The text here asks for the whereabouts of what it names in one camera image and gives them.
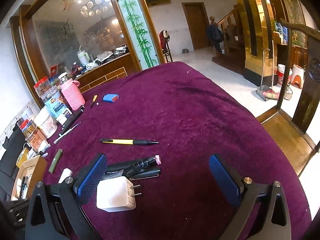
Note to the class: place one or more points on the green lighter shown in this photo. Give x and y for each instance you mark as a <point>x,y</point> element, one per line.
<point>55,161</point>

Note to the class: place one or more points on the wooden chair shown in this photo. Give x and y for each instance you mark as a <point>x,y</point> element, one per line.
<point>288,121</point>

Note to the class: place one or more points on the black marker green cap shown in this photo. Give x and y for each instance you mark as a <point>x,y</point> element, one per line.
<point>73,118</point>

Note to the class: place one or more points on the small white blue box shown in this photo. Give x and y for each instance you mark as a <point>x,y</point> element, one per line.
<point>63,117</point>

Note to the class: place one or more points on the tin with chopsticks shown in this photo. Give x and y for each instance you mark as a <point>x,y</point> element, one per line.
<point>34,136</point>

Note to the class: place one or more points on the person in dark coat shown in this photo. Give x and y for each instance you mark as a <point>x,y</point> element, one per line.
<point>214,34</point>

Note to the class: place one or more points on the blue lighter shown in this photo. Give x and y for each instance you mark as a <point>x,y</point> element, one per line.
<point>110,98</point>

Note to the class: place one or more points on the white paint marker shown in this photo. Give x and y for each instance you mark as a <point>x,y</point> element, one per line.
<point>65,174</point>

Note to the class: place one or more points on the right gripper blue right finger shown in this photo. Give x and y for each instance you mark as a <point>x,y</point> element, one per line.
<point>228,180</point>

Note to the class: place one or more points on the pink knitted cup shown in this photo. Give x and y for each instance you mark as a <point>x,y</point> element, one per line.
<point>71,92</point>

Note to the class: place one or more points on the white plastic jar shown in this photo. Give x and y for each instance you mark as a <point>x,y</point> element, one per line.
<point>45,123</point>

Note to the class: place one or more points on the red lid snack jar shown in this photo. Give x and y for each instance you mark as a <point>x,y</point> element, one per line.
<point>42,86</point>

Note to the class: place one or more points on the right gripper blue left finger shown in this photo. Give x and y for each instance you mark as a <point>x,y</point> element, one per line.
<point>88,178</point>

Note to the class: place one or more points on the black marker pink cap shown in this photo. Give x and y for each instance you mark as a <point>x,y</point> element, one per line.
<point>135,165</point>

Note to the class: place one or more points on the white barcode box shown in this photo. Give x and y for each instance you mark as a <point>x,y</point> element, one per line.
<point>31,154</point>

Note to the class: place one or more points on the small orange screwdriver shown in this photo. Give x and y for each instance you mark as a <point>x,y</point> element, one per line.
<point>94,100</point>

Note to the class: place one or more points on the black marker blue cap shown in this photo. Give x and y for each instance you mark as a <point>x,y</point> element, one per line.
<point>66,130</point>

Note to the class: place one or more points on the cardboard box tray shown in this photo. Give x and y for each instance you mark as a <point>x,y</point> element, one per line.
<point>30,172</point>

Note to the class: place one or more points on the yellow packing tape roll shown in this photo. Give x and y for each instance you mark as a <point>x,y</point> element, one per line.
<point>22,157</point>

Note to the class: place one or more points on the black leather sofa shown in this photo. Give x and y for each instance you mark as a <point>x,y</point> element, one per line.
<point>13,146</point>

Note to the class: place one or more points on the silver ballpoint pen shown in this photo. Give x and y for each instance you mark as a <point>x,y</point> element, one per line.
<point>66,133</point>

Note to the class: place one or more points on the yellow black pen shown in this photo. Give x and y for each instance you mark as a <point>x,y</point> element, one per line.
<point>128,142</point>

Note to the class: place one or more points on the blue label plastic jar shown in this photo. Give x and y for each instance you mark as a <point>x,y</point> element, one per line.
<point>54,102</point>

